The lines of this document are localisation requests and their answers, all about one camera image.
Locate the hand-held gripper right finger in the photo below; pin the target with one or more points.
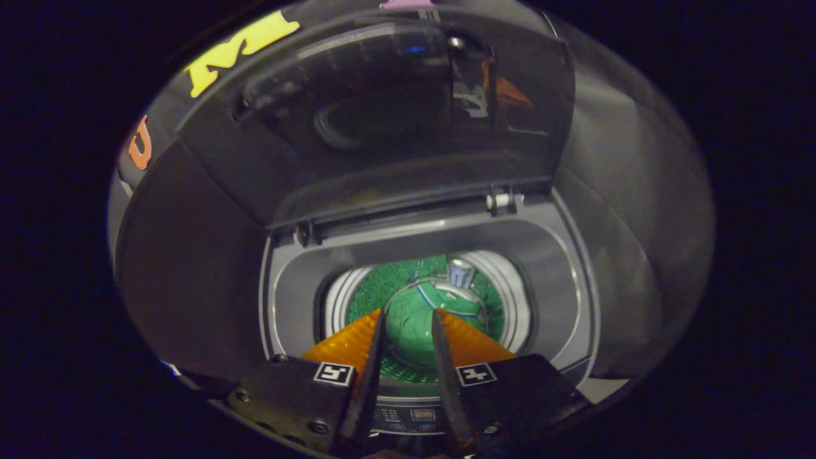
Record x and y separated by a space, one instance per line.
523 398

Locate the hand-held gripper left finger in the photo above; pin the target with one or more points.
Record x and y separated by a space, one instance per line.
299 395

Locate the green polo shirt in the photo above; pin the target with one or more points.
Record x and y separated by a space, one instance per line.
411 325

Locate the dark washing machine lid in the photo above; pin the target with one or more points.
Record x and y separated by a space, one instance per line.
382 127

